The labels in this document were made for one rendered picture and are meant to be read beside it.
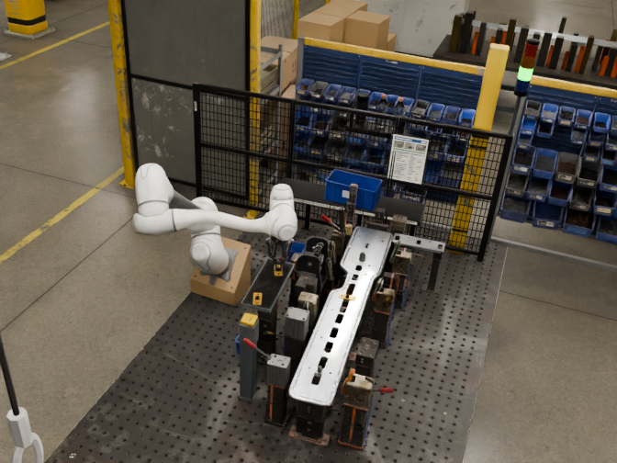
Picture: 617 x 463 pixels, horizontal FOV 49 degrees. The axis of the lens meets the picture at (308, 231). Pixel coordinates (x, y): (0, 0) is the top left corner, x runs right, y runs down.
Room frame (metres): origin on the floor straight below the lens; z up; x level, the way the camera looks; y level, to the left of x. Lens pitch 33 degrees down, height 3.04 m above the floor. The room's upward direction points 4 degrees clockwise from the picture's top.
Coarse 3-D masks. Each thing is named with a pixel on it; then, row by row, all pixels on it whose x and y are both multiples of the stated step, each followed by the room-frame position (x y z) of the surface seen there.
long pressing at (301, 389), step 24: (360, 240) 3.12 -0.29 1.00; (384, 240) 3.14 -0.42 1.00; (360, 264) 2.89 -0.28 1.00; (384, 264) 2.92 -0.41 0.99; (360, 288) 2.68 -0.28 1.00; (336, 312) 2.48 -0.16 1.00; (360, 312) 2.50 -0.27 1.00; (312, 336) 2.29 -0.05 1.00; (336, 336) 2.31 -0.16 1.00; (312, 360) 2.14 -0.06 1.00; (336, 360) 2.16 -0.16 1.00; (312, 384) 2.00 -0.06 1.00; (336, 384) 2.02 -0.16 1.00
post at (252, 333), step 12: (240, 324) 2.18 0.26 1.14; (240, 336) 2.18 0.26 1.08; (252, 336) 2.16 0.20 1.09; (240, 348) 2.19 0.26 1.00; (240, 360) 2.19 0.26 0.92; (252, 360) 2.18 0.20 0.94; (240, 372) 2.19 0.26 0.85; (252, 372) 2.18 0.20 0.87; (240, 384) 2.18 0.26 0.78; (252, 384) 2.18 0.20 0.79; (240, 396) 2.18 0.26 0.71; (252, 396) 2.19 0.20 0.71
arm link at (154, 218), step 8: (144, 208) 2.47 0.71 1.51; (152, 208) 2.46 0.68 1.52; (160, 208) 2.47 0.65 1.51; (168, 208) 2.51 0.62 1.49; (136, 216) 2.45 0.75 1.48; (144, 216) 2.44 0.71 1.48; (152, 216) 2.44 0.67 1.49; (160, 216) 2.45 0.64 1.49; (168, 216) 2.45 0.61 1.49; (136, 224) 2.42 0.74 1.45; (144, 224) 2.42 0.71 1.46; (152, 224) 2.42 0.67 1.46; (160, 224) 2.42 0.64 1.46; (168, 224) 2.43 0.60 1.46; (144, 232) 2.42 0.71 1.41; (152, 232) 2.42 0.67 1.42; (160, 232) 2.42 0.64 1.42; (168, 232) 2.44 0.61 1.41
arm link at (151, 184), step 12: (144, 168) 2.61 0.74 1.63; (156, 168) 2.62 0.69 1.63; (144, 180) 2.55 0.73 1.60; (156, 180) 2.56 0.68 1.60; (168, 180) 2.64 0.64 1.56; (144, 192) 2.51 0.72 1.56; (156, 192) 2.52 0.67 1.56; (168, 192) 2.58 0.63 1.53; (168, 204) 2.64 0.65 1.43; (180, 204) 2.71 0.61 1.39; (192, 204) 2.83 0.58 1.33; (204, 204) 2.97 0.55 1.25; (192, 228) 2.88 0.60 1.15; (204, 228) 2.89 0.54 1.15; (216, 228) 2.95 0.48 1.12
